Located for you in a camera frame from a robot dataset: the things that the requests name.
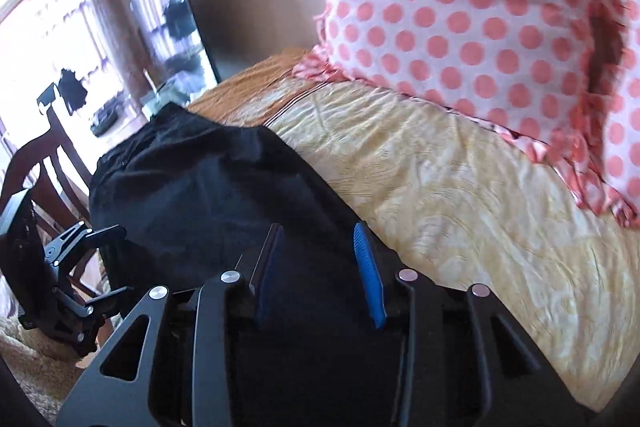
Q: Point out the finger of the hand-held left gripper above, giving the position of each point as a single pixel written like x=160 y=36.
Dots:
x=92 y=238
x=100 y=304

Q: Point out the yellow patterned bedspread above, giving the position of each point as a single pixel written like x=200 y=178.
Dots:
x=450 y=217

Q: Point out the beige shaggy rug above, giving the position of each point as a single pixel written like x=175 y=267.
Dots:
x=35 y=362

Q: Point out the wall mirror black frame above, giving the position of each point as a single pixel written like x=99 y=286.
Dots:
x=172 y=17

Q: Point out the brown curtain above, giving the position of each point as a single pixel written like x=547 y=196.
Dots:
x=107 y=17

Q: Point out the black pants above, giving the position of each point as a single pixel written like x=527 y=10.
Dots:
x=210 y=187

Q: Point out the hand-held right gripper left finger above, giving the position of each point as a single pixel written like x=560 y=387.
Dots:
x=267 y=277

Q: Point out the dark wooden chair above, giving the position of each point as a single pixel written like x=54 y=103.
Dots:
x=50 y=172

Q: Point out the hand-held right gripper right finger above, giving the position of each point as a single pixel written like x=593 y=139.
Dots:
x=369 y=277

